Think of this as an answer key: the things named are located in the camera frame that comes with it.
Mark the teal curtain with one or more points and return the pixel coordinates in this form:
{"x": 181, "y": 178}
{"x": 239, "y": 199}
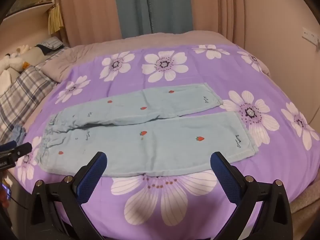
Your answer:
{"x": 155, "y": 5}

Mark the white wall socket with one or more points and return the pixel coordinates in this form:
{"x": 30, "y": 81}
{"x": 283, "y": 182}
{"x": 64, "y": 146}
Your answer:
{"x": 310, "y": 35}

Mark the purple floral blanket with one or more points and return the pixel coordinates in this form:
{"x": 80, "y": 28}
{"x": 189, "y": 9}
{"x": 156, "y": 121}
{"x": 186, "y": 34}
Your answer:
{"x": 200, "y": 62}

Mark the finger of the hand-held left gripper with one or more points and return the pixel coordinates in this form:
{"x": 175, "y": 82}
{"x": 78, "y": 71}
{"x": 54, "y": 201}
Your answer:
{"x": 23, "y": 150}
{"x": 8, "y": 146}

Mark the light blue strawberry pants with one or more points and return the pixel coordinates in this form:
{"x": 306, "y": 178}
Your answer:
{"x": 162, "y": 142}

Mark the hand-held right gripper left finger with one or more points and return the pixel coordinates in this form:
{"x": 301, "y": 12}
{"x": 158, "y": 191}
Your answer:
{"x": 91, "y": 180}

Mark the striped pillow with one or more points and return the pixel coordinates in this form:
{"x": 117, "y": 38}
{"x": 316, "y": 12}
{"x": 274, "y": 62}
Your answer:
{"x": 53, "y": 42}

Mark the folded blue cloth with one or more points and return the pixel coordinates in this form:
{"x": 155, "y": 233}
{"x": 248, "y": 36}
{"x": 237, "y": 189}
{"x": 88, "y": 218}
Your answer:
{"x": 18, "y": 132}

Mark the plaid pillow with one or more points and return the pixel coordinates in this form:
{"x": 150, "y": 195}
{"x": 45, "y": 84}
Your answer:
{"x": 22, "y": 90}

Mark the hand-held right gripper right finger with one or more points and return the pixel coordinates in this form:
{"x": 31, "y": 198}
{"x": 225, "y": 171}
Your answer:
{"x": 225, "y": 180}

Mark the black and white plush toy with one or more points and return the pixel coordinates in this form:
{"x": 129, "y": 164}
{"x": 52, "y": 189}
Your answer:
{"x": 35, "y": 55}

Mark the beige bed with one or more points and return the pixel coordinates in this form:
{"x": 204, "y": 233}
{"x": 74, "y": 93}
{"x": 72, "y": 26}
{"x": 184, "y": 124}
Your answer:
{"x": 175, "y": 38}

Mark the beige pillow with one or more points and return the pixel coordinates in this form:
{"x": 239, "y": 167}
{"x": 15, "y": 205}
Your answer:
{"x": 57, "y": 65}

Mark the white shelf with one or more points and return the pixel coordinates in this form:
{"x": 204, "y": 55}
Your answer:
{"x": 27, "y": 11}

